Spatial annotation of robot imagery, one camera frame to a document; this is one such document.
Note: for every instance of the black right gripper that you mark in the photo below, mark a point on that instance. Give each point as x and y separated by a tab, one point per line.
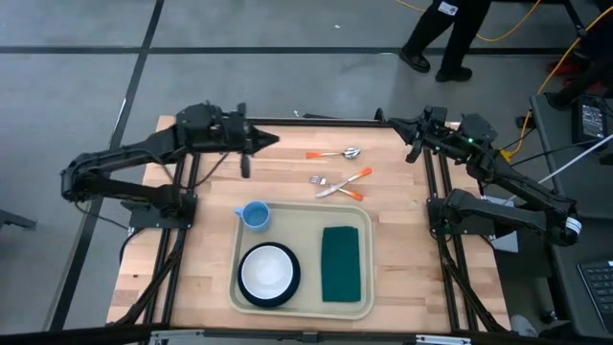
436	134

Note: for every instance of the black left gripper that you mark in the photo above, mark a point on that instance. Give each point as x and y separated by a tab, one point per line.
230	134

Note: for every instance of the blue plastic mug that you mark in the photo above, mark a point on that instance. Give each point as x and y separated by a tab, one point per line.
256	216

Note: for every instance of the dark green cloth napkin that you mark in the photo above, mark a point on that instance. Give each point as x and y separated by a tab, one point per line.
341	263

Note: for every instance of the white bowl with dark rim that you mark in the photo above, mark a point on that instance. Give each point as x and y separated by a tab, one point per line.
295	287

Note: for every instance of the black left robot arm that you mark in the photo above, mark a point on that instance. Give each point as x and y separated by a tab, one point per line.
124	151

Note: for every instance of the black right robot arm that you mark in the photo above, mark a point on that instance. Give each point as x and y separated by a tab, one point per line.
517	180

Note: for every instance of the beige plastic tray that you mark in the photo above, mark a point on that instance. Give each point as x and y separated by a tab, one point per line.
306	230

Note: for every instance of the person's legs in black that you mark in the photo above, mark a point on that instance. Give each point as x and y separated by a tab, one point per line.
460	38

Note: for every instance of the white paper sheet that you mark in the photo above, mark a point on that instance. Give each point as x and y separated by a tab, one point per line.
505	242

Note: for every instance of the grey desk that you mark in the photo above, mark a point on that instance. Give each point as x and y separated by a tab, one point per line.
565	287
565	191

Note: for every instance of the black power supply unit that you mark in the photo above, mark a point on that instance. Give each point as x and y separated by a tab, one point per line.
590	122

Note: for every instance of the person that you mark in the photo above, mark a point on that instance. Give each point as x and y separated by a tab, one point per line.
594	52

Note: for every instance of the silver aluminium extrusion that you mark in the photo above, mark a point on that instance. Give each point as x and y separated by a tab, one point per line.
443	340
174	338

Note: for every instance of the small white object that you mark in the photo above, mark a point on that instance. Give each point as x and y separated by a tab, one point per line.
524	327

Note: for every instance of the black laptop keyboard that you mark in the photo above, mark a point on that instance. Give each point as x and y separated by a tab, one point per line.
598	292

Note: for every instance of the black aluminium table frame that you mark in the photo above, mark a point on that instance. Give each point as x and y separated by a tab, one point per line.
287	122

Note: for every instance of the small black camera box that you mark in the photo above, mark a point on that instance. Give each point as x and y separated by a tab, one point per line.
310	337

